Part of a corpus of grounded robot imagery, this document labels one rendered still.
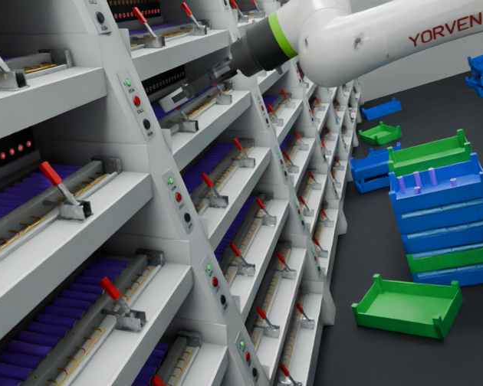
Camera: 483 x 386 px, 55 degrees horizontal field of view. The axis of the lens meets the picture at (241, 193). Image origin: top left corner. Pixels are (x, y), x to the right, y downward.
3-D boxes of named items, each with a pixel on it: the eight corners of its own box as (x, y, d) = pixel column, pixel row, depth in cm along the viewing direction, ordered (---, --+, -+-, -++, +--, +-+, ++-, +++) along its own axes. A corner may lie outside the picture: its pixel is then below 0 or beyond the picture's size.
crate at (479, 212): (484, 192, 167) (480, 172, 165) (496, 217, 150) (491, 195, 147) (399, 210, 179) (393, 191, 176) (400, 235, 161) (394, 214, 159)
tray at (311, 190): (326, 183, 222) (328, 155, 216) (310, 246, 168) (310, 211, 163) (284, 179, 227) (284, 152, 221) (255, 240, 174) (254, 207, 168)
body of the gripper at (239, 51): (260, 72, 89) (221, 94, 93) (269, 65, 97) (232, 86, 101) (241, 36, 88) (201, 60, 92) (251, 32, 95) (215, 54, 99)
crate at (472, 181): (480, 172, 165) (475, 152, 163) (491, 195, 147) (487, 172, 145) (393, 191, 176) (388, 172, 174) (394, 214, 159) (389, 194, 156)
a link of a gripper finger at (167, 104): (192, 97, 99) (190, 98, 98) (166, 112, 102) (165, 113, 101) (184, 85, 98) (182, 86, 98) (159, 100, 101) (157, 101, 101)
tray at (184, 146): (251, 105, 143) (250, 73, 140) (174, 177, 90) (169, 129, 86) (189, 103, 148) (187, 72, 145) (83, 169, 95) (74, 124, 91)
